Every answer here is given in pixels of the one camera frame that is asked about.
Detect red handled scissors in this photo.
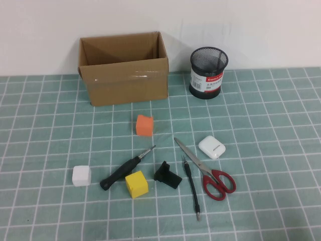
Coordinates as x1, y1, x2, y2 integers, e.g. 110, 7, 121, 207
174, 137, 237, 201

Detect black plastic bracket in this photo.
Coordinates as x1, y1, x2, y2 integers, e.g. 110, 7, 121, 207
153, 160, 183, 189

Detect black handled screwdriver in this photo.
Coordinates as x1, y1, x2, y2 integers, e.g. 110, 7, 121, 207
99, 145, 156, 191

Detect black slim pen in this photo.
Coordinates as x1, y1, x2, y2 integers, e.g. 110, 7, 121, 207
182, 155, 203, 221

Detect orange foam block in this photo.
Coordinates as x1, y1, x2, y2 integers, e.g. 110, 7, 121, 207
135, 114, 154, 138

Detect open brown cardboard box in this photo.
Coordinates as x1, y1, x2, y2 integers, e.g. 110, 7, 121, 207
77, 31, 169, 107

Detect black mesh pen holder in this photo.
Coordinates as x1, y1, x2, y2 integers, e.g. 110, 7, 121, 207
189, 46, 229, 100

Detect white earbuds case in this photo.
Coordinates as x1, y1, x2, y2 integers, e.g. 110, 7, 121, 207
198, 135, 226, 160

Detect yellow foam block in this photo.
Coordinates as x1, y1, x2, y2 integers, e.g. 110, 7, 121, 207
124, 170, 149, 200

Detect white foam block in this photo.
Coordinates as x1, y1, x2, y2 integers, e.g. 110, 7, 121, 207
72, 165, 92, 187

